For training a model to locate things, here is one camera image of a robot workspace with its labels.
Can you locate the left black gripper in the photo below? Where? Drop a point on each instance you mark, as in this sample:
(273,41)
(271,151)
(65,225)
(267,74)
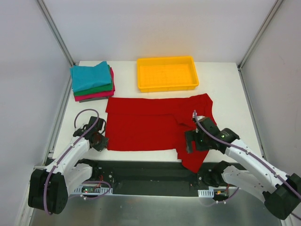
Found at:
(101,143)

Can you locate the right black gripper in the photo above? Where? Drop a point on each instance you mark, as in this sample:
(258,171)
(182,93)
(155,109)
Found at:
(191,138)

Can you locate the red t shirt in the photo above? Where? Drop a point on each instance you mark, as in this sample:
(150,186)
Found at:
(139,124)

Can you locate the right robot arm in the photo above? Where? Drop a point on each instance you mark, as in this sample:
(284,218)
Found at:
(280,192)

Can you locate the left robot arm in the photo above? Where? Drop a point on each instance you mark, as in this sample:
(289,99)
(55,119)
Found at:
(51,187)

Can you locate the folded grey t shirt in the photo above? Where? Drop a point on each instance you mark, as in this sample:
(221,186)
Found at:
(94,99)

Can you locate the folded magenta t shirt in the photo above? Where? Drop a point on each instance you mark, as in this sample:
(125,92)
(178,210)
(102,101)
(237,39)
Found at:
(100,94)

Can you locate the folded green t shirt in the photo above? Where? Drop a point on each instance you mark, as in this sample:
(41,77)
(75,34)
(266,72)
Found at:
(103,88)

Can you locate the folded teal t shirt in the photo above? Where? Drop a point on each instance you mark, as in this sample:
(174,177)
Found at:
(87,77)

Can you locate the yellow plastic bin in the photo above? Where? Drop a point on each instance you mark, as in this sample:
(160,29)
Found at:
(160,74)

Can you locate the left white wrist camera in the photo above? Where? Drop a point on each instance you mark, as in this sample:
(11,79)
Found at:
(79,126)

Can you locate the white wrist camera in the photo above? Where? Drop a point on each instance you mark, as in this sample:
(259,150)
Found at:
(79,126)
(196,117)

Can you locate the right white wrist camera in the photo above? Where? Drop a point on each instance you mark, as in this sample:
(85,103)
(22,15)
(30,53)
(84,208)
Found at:
(196,117)

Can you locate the right white cable duct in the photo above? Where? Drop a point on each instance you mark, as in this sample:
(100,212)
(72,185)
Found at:
(206,193)

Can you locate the white cable duct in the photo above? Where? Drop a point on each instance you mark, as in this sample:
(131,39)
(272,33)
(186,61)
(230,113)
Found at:
(206,193)
(91,190)

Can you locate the left white cable duct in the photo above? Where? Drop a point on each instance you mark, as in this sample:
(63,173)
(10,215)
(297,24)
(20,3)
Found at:
(91,190)

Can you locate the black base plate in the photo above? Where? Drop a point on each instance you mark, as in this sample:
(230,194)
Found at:
(149,178)

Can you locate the right aluminium frame post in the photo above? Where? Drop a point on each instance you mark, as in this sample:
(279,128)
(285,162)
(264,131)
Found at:
(266,22)

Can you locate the aluminium frame post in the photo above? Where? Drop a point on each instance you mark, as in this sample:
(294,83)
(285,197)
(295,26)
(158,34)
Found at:
(51,23)
(266,22)

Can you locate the left aluminium frame post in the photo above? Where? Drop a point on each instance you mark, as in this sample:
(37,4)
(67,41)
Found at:
(51,23)

